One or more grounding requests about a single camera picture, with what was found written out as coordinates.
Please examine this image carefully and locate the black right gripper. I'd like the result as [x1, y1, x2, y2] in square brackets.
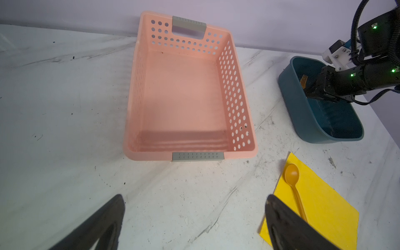
[304, 64, 369, 102]

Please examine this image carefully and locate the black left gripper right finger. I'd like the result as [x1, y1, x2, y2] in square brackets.
[265, 194, 338, 250]

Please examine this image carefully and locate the yellow plastic fork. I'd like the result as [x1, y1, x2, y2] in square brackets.
[300, 75, 308, 90]

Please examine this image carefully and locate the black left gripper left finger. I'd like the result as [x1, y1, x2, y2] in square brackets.
[51, 194, 125, 250]

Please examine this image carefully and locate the yellow paper napkin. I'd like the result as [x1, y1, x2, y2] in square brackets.
[259, 153, 359, 250]

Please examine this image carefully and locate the yellow plastic spoon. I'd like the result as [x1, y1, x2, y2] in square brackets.
[283, 164, 308, 222]

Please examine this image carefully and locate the pink perforated plastic basket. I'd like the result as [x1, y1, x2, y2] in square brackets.
[123, 11, 258, 161]

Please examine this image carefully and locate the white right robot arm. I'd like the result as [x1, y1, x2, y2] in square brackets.
[278, 1, 400, 144]

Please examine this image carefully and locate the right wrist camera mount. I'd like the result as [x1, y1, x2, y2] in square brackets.
[322, 40, 355, 72]

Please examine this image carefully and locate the teal oval plastic tub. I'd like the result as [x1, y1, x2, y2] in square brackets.
[278, 56, 364, 144]

